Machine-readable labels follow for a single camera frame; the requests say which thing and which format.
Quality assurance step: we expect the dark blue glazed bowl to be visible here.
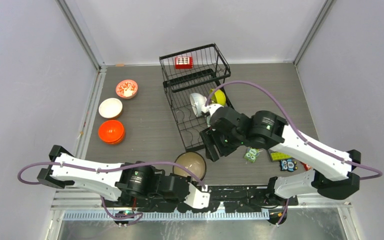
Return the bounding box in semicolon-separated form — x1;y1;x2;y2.
175;151;207;180

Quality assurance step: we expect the black wire dish rack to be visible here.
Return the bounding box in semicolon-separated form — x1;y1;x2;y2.
159;43;231;152

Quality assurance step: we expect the white bowl red floral pattern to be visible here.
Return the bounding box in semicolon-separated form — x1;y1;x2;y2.
115;79;139;99

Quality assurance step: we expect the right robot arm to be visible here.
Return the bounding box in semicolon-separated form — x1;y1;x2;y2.
200;104;361;205

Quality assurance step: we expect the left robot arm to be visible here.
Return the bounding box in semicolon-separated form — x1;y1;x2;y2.
37;145;197;207

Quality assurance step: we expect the green owl toy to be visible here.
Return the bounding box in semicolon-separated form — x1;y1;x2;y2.
243;147;260;163

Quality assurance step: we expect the yellow-green bowl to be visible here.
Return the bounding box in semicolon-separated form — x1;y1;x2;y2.
210;89;227;107

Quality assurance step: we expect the white ribbed bowl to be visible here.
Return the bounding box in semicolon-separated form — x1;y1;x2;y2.
189;92;210;118

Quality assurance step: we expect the grey building block plate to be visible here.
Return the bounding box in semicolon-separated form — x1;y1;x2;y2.
268;150;292;162

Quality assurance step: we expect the blue owl card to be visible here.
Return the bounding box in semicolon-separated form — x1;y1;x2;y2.
280;158;298;173

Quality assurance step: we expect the red owl card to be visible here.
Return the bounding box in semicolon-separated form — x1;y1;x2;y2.
301;162;312;171

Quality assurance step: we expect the red box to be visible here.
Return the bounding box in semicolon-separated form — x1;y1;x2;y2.
174;56;194;70

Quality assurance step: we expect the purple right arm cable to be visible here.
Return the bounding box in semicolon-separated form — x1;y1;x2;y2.
204;80;384;226

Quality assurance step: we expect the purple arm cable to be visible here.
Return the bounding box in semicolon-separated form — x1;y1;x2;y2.
17;161;208;226
204;80;384;226

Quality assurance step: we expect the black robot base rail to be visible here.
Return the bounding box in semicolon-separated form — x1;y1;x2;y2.
105;185;286;213

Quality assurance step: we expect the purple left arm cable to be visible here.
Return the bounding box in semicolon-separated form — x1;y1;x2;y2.
17;161;208;226

